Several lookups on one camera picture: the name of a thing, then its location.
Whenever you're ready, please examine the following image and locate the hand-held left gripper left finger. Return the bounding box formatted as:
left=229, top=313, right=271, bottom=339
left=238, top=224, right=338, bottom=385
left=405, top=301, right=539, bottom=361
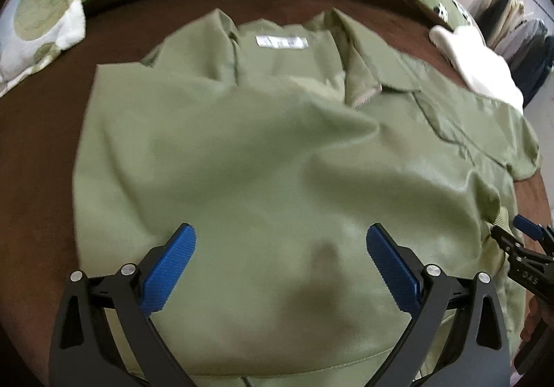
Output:
left=49, top=222, right=197, bottom=387

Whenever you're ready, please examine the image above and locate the white green spotted pillow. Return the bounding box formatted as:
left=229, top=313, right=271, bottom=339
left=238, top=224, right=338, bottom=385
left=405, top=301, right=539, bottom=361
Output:
left=0, top=0, right=115, bottom=87

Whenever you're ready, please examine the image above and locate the person's right hand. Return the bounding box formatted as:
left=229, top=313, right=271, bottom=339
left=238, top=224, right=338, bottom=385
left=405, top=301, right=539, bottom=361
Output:
left=520, top=295, right=552, bottom=344

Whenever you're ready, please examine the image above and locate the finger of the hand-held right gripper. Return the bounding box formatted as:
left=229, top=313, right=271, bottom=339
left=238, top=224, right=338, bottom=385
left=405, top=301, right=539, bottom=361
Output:
left=491, top=225, right=531, bottom=266
left=513, top=215, right=554, bottom=255

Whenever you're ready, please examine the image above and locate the light green shirt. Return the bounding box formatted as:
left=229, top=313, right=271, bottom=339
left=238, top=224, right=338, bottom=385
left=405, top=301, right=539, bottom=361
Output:
left=71, top=8, right=543, bottom=387

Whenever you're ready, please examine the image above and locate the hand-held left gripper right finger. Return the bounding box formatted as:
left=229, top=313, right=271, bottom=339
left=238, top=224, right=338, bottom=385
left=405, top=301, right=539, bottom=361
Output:
left=366, top=222, right=512, bottom=387

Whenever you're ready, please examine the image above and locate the white fleece cloth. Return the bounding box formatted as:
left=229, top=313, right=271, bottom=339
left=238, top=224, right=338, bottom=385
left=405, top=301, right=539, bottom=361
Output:
left=428, top=25, right=525, bottom=111

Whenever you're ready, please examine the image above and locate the brown blanket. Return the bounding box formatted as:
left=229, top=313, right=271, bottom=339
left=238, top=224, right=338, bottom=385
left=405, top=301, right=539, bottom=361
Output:
left=0, top=0, right=554, bottom=387

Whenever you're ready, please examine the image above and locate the clothes rack with garments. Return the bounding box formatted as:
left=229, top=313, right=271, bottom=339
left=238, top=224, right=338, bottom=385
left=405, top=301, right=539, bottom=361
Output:
left=478, top=0, right=554, bottom=106

